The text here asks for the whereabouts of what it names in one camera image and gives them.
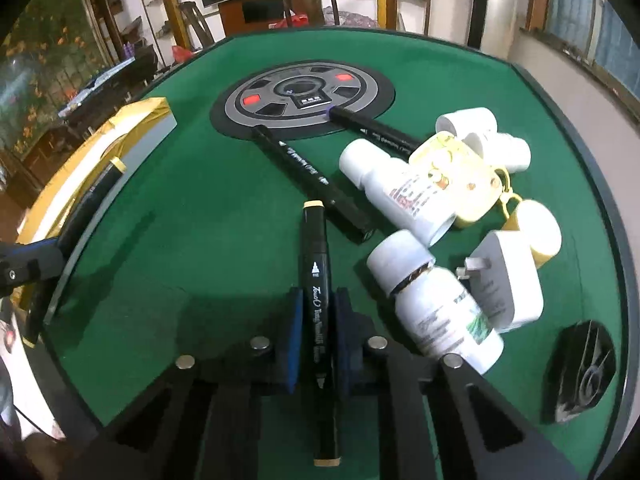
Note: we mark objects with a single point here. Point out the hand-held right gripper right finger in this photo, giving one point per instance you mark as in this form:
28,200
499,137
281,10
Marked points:
344,345

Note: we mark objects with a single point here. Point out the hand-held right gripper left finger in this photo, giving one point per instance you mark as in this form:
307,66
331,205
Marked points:
296,345

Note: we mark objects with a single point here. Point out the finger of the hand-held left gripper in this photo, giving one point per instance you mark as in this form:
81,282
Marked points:
35,265

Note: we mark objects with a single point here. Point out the black marker cream caps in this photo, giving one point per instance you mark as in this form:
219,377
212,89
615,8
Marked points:
92,200
316,260

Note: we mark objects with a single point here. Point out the black marker purple cap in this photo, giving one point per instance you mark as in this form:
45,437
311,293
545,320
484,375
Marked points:
380,132

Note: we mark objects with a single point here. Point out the white bottle green label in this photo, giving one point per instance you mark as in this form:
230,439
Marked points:
440,310

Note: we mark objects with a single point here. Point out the white bottle red label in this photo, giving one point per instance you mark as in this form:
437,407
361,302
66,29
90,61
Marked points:
395,190

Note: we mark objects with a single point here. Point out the plain black marker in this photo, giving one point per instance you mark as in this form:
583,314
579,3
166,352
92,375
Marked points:
310,180

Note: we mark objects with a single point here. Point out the white charger plug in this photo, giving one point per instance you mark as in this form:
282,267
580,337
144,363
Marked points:
510,280

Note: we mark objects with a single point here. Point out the black side table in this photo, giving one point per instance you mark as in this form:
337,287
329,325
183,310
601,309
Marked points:
115,85

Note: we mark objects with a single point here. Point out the yellow plastic case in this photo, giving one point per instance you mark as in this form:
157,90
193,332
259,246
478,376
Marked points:
462,180

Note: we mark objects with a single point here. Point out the white cap yellow rim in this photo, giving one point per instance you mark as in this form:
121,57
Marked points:
537,230

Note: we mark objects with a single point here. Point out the black table corner tray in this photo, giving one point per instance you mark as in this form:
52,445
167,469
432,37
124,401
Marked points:
580,370

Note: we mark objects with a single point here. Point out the round grey table control panel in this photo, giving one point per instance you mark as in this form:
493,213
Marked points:
300,97

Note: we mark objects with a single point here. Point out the small white plastic cylinder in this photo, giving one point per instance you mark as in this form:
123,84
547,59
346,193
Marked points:
505,152
470,120

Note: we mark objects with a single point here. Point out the red plastic bag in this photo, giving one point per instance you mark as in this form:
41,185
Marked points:
182,53
295,21

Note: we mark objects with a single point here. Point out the brown wooden cabinet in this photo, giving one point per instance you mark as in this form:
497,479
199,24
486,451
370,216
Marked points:
235,17

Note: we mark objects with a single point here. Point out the patterned purple cloth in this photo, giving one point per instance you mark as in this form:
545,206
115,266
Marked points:
355,19

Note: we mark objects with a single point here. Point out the black vertical pipe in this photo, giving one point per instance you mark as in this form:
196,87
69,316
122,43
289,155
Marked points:
477,5

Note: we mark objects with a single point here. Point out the window with metal grille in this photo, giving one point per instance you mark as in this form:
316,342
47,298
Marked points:
590,15

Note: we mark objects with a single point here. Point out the orange floral wall picture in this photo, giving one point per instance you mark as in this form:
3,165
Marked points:
40,60

